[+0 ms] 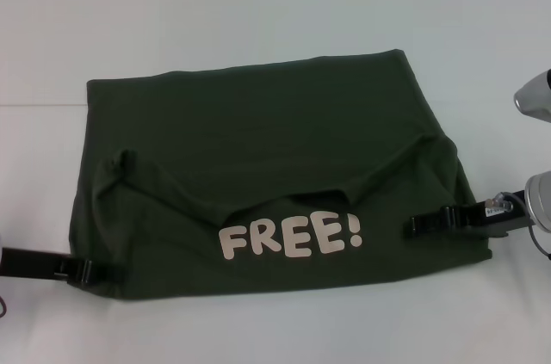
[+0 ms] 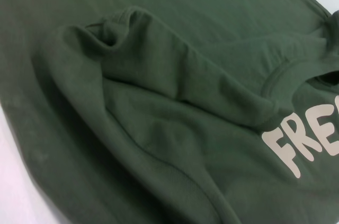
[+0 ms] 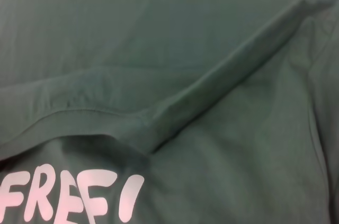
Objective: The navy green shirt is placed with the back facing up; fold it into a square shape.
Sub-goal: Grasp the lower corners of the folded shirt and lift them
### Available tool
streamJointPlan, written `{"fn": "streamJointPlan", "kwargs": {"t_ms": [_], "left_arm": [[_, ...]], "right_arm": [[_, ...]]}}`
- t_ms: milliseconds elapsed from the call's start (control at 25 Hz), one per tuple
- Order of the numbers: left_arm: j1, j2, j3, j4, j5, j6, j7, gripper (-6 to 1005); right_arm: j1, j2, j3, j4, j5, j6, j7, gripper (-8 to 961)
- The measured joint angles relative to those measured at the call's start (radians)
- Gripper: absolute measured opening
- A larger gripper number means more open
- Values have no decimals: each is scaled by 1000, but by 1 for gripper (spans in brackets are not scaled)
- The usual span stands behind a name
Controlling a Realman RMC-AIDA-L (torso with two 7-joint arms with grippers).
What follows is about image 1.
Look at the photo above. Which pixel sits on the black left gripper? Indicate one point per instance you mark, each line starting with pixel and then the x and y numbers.
pixel 30 264

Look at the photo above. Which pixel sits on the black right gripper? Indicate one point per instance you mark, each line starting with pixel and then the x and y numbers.
pixel 495 220

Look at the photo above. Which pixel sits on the dark green t-shirt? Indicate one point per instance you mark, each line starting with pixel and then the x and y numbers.
pixel 258 144

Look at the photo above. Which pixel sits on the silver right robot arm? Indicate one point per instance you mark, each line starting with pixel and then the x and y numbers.
pixel 540 202

